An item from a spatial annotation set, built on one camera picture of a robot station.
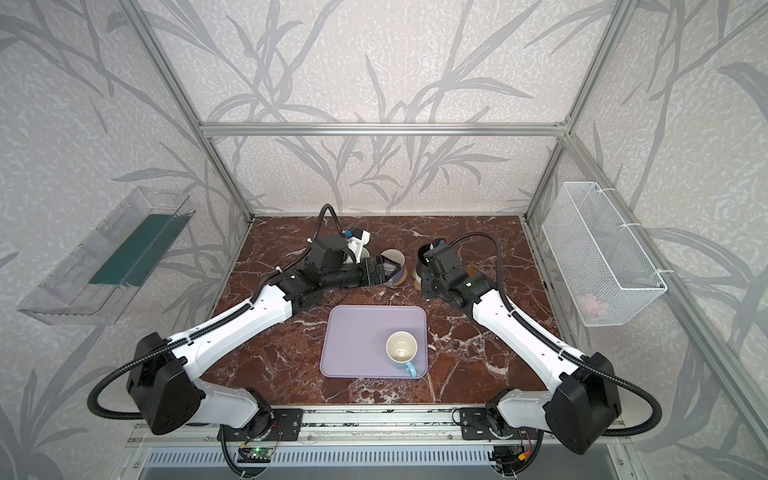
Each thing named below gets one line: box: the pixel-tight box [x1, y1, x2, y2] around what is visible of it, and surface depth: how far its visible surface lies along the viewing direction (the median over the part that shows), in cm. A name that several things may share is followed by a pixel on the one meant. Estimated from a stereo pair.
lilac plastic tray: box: [319, 304, 428, 379], surface depth 91 cm
